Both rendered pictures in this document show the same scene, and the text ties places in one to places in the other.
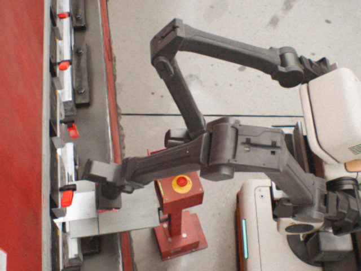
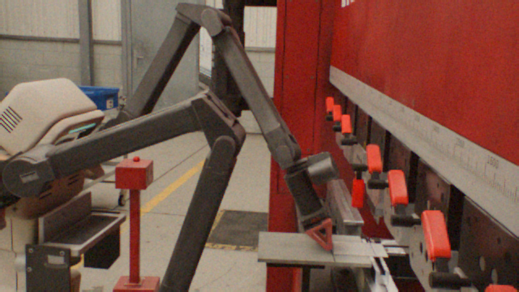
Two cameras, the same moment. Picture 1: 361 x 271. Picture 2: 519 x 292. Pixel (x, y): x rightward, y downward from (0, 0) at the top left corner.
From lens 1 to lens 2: 1.99 m
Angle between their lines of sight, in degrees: 109
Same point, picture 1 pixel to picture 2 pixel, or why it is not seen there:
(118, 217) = (305, 239)
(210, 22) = not seen: outside the picture
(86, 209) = (344, 245)
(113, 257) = (315, 272)
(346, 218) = not seen: hidden behind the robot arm
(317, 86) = (57, 105)
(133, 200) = (285, 245)
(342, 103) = (58, 85)
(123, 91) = not seen: outside the picture
